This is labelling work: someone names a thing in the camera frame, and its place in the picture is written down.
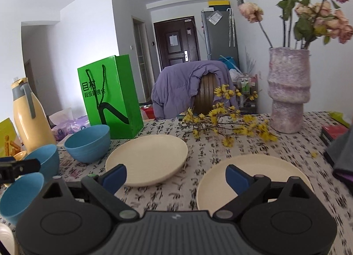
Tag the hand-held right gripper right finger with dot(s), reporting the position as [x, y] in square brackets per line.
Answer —
[237, 179]

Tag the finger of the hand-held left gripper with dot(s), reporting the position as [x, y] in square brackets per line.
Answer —
[24, 166]

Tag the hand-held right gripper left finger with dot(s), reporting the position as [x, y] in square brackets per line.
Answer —
[116, 177]

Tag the blue bowl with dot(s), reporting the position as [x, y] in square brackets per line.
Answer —
[19, 199]
[47, 158]
[87, 146]

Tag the cream round plate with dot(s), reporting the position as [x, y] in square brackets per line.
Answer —
[275, 166]
[149, 155]

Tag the yellow mug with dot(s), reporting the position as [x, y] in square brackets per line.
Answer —
[19, 155]

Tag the yellow-green snack packet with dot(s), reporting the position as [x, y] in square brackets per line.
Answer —
[7, 136]

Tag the yellow thermos jug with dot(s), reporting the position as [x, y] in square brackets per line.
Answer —
[27, 125]

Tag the calligraphy printed tablecloth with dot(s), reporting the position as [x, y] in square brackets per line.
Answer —
[165, 197]

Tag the purple tissue pack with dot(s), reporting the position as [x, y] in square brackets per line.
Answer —
[71, 129]

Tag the yellow flower branch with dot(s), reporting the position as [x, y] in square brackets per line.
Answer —
[213, 113]

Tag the red bag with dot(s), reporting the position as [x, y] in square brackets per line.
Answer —
[147, 112]

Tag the green paper shopping bag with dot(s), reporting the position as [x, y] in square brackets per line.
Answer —
[121, 92]

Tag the wooden chair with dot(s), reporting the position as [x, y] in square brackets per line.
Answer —
[205, 95]

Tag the storage cart with bottles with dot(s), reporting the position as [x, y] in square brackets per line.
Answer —
[246, 89]

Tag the pink textured vase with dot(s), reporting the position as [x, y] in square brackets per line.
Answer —
[288, 92]

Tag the white knotted plastic bag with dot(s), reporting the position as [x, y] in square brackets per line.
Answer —
[235, 74]

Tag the grey and purple cloth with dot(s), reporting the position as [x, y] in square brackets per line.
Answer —
[342, 155]

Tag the purple padded jacket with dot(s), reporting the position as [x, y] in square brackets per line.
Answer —
[176, 86]

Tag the blue plastic bag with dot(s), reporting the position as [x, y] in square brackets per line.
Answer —
[229, 61]

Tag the green packet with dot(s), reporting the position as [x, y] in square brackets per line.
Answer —
[339, 116]

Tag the white interior door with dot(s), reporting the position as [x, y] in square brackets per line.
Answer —
[140, 59]

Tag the dark brown entrance door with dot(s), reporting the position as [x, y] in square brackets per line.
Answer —
[176, 50]

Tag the grey refrigerator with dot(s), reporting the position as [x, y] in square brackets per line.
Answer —
[220, 37]

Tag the clear folded umbrella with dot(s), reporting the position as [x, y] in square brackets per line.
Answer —
[229, 28]

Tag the dried pink roses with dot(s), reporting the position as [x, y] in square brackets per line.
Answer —
[251, 12]

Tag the yellow box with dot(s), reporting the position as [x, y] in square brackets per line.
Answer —
[219, 3]

